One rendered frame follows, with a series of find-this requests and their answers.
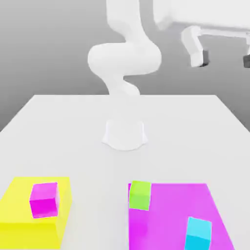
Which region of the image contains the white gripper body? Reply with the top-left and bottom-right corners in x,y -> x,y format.
152,0 -> 250,39

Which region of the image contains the small green cube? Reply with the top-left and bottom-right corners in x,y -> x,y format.
128,180 -> 152,211

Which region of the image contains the small cyan cube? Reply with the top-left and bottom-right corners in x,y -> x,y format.
184,216 -> 213,250

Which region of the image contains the small magenta cube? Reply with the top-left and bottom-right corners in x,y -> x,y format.
29,182 -> 61,219

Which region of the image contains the large magenta box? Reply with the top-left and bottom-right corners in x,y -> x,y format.
127,183 -> 236,250

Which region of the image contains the large yellow box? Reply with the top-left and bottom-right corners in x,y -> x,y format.
0,176 -> 73,250

